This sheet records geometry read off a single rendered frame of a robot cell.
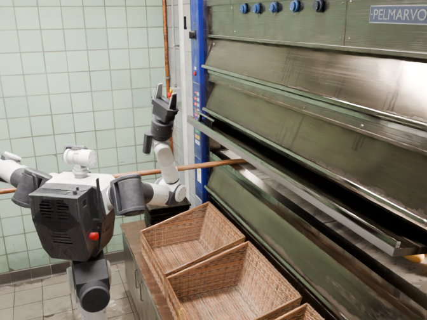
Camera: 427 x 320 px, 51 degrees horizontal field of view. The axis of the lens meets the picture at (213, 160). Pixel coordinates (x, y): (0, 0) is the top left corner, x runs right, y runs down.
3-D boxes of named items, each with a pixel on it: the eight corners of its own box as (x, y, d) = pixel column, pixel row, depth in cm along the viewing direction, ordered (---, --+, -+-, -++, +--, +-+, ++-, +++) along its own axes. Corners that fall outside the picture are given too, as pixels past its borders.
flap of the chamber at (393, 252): (186, 122, 280) (216, 123, 288) (392, 257, 121) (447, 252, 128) (187, 117, 279) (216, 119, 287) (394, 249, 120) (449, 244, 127)
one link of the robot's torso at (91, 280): (113, 309, 177) (109, 269, 172) (79, 317, 173) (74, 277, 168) (103, 273, 202) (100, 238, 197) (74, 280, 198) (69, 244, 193)
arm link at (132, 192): (156, 207, 180) (136, 206, 168) (138, 213, 184) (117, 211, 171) (151, 179, 183) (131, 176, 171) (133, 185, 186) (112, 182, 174)
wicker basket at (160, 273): (210, 237, 305) (210, 200, 297) (247, 280, 255) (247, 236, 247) (140, 252, 288) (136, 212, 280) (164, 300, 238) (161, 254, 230)
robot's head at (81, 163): (89, 174, 176) (87, 152, 173) (66, 173, 178) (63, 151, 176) (97, 169, 182) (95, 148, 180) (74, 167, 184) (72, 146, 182)
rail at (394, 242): (187, 117, 279) (190, 118, 280) (394, 249, 120) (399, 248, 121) (187, 114, 279) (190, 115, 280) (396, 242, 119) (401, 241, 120)
